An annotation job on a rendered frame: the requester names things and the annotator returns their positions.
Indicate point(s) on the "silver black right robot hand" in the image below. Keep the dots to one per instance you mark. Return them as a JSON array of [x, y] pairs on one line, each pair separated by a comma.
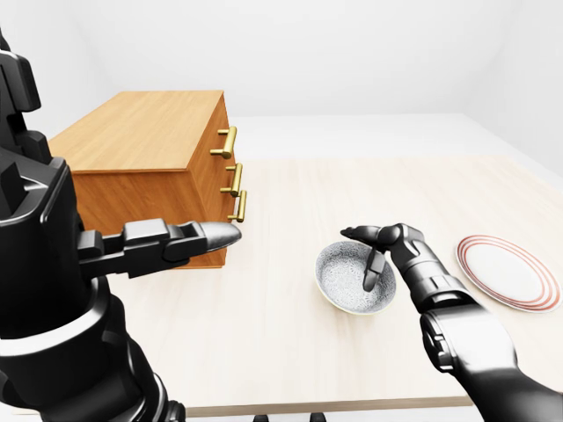
[[418, 264]]

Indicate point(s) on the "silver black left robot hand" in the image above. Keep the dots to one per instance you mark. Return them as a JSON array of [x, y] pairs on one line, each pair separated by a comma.
[[39, 246]]

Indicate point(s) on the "grey patterned bowl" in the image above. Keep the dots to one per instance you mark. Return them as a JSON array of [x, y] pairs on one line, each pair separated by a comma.
[[338, 281]]

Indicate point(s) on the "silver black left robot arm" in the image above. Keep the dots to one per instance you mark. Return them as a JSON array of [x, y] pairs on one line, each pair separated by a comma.
[[88, 406]]

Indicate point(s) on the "wooden cabinet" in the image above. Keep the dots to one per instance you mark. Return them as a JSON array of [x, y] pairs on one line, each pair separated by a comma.
[[141, 127]]

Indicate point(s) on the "white plate with red rings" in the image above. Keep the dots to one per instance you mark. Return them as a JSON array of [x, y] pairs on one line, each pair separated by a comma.
[[506, 272]]

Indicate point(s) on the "small dark shape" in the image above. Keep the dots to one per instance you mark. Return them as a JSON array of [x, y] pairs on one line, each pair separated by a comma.
[[261, 418], [317, 418]]

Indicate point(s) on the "wooden drawer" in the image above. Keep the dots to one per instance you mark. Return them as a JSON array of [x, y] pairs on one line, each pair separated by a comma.
[[214, 176], [221, 206], [206, 154]]

